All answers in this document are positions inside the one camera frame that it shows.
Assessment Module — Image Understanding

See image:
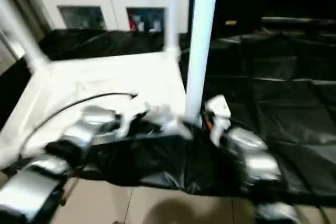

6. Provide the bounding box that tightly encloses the white plastic table top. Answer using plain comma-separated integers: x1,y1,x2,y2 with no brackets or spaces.
0,48,195,170

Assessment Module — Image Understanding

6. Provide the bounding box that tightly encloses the black work surface mat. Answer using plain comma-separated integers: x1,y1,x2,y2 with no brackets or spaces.
0,26,336,198

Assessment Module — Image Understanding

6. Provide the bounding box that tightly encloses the red item in cabinet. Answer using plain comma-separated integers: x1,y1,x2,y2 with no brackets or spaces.
128,11,139,31

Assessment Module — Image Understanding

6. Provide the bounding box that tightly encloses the grey metal bar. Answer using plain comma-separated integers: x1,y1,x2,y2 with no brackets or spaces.
261,16,336,27

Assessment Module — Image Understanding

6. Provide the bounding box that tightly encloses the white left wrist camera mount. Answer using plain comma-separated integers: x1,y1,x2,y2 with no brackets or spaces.
115,99,152,138

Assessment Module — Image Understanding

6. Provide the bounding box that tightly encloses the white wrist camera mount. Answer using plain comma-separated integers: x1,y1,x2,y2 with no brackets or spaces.
115,99,152,138
204,94,232,146

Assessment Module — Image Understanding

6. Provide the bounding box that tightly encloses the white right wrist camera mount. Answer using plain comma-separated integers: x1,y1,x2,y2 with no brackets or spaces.
204,94,232,146

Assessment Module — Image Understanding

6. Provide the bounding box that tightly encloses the black left wrist camera cable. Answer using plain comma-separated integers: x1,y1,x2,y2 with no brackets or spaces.
22,92,139,154

